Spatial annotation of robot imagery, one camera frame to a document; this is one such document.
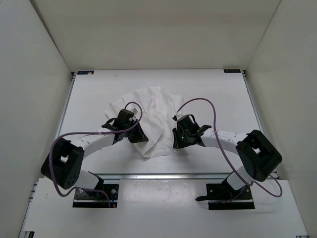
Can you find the white pleated skirt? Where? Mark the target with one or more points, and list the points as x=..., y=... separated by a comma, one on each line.
x=159, y=106

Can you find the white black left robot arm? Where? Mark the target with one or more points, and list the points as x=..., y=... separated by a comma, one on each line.
x=68, y=155

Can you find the left dark corner label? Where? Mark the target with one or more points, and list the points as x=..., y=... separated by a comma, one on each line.
x=85, y=72

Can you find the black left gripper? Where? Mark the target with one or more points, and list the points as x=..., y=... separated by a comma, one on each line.
x=140, y=137

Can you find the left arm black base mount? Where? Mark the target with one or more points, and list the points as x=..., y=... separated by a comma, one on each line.
x=105, y=197

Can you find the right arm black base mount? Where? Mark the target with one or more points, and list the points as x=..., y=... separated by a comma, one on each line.
x=222, y=197

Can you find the aluminium table edge rail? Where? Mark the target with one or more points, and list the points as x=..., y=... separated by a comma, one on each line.
x=164, y=176

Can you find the right dark corner label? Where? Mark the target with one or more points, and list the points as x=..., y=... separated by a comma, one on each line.
x=232, y=71

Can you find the dark corner label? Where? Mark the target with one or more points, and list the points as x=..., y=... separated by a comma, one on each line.
x=85, y=72
x=232, y=71

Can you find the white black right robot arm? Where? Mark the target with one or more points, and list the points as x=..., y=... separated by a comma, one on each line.
x=258, y=156

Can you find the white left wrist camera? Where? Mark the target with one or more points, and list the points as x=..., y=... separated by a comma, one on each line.
x=134, y=111

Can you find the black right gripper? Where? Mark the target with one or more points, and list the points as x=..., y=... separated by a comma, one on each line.
x=178, y=144

